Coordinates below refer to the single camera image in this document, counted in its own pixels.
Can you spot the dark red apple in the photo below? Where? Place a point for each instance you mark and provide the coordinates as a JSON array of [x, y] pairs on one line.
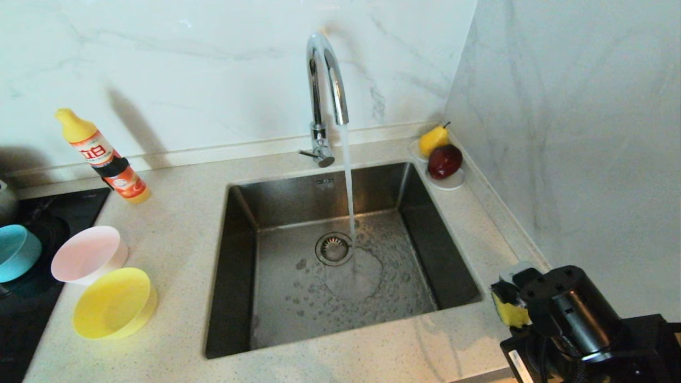
[[444, 161]]

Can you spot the stainless steel sink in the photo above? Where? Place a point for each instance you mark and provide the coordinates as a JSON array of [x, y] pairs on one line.
[[298, 319]]

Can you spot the running tap water stream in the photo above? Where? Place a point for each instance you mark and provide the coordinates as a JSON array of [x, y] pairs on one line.
[[348, 181]]

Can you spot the round metal sink drain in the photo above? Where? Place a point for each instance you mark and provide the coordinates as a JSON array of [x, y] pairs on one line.
[[334, 249]]

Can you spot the yellow plastic bowl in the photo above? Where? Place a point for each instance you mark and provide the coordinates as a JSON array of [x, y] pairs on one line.
[[114, 306]]

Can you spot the metal kettle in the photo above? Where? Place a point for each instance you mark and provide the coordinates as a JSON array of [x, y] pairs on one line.
[[6, 205]]

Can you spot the black round pan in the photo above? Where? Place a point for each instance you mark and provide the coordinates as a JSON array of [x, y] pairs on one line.
[[50, 239]]

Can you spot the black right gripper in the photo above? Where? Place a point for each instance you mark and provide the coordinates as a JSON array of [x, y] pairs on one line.
[[524, 356]]

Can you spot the pink plastic bowl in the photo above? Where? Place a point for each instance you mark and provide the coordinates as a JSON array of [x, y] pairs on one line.
[[88, 255]]

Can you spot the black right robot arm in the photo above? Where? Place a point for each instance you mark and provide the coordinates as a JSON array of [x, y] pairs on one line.
[[585, 319]]

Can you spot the chrome gooseneck faucet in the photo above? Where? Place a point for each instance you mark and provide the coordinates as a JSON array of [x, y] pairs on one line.
[[317, 106]]

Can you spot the black glass cooktop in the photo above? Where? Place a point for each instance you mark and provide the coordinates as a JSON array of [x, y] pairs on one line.
[[80, 210]]

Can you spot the yellow green sponge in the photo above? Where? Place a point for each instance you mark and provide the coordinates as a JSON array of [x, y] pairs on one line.
[[513, 315]]

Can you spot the blue plastic bowl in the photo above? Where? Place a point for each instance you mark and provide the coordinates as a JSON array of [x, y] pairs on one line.
[[16, 252]]

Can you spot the yellow pear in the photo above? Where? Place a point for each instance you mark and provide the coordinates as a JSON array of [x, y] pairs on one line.
[[432, 141]]

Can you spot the orange dish soap bottle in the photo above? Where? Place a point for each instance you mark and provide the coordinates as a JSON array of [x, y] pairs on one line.
[[101, 157]]

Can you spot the small white saucer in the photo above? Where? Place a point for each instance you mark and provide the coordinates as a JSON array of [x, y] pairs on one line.
[[453, 183]]

